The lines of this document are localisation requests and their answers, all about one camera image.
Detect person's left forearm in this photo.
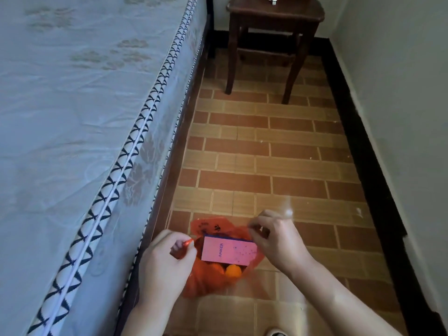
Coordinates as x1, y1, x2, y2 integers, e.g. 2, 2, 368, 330
120, 299, 181, 336

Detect person's left hand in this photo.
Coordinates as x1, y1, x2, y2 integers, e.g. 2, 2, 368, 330
138, 229, 198, 307

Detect black baseboard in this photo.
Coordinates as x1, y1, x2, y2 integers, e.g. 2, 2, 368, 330
210, 29, 448, 336

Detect dark wooden stool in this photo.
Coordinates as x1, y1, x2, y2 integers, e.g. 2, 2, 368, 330
225, 0, 326, 105

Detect person's right forearm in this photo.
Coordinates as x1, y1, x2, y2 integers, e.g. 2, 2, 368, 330
285, 257, 404, 336

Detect person's right hand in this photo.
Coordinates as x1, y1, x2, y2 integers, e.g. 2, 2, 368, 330
247, 209, 314, 276

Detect white rectangular box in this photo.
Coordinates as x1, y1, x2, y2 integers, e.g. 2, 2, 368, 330
201, 234, 259, 267

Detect light blue patterned mattress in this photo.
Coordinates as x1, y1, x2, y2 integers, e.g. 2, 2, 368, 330
0, 0, 208, 336

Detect red plastic bag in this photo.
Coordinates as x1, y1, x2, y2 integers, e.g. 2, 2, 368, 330
180, 217, 265, 300

